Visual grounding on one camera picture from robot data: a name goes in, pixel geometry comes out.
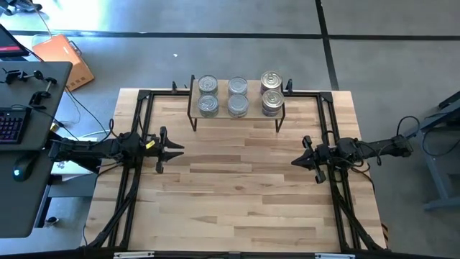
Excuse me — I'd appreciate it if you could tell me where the silver metal bracket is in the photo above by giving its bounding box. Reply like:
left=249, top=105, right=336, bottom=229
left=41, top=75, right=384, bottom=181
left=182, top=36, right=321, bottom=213
left=113, top=250, right=155, bottom=259
left=315, top=253, right=356, bottom=259

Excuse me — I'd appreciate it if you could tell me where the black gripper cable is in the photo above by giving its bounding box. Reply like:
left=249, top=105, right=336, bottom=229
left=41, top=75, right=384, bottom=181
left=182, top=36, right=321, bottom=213
left=102, top=118, right=125, bottom=143
left=321, top=129, right=382, bottom=174

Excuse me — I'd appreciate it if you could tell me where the black floor cable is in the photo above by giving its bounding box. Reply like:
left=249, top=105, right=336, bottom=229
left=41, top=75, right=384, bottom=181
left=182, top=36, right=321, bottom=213
left=63, top=86, right=111, bottom=137

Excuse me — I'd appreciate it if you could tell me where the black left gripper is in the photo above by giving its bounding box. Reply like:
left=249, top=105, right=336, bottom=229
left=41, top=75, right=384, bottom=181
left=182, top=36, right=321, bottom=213
left=142, top=125, right=185, bottom=175

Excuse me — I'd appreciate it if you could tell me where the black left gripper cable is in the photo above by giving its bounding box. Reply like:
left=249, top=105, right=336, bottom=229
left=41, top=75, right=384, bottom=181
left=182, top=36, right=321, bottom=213
left=102, top=118, right=125, bottom=143

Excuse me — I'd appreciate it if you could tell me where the person's shoe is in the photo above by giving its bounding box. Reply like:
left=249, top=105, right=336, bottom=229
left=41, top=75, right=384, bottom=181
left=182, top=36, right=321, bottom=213
left=0, top=0, right=44, bottom=15

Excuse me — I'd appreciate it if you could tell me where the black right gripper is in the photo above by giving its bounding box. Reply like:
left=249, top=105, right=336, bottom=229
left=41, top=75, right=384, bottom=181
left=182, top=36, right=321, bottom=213
left=290, top=135, right=338, bottom=185

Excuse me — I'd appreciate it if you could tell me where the white box with logo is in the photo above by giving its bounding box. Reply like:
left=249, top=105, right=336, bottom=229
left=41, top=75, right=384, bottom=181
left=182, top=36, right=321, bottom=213
left=50, top=156, right=98, bottom=183

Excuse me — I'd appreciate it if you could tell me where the black desk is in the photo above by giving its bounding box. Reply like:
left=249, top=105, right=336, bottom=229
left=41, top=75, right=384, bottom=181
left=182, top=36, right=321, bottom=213
left=0, top=60, right=73, bottom=239

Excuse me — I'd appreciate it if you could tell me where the black laptop screen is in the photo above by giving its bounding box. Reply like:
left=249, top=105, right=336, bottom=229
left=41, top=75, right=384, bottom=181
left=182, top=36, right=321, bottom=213
left=0, top=23, right=30, bottom=58

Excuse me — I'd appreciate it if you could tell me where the black keyboard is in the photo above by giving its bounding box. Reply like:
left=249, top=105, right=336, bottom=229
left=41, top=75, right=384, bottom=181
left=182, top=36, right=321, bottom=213
left=0, top=106, right=32, bottom=145

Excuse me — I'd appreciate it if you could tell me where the black computer mouse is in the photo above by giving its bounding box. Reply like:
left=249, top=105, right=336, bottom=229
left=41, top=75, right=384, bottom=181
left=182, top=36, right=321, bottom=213
left=12, top=158, right=36, bottom=183

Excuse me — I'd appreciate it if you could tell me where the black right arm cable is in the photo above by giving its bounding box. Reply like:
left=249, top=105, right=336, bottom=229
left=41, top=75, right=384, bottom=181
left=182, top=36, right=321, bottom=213
left=395, top=115, right=421, bottom=138

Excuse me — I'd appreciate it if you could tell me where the orange equipment case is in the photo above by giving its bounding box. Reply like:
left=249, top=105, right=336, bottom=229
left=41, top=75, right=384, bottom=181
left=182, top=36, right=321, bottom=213
left=31, top=33, right=96, bottom=92

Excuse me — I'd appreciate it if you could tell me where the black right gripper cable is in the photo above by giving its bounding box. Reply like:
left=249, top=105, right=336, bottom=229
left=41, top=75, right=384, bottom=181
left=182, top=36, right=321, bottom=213
left=321, top=129, right=382, bottom=174

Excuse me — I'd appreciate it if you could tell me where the black desk clamp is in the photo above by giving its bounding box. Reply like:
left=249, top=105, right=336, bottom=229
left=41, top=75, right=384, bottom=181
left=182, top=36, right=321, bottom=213
left=1, top=68, right=46, bottom=84
left=28, top=76, right=58, bottom=109

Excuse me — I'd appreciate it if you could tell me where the grey metal stand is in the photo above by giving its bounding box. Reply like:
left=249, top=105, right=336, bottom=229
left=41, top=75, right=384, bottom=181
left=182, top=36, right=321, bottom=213
left=396, top=91, right=460, bottom=213

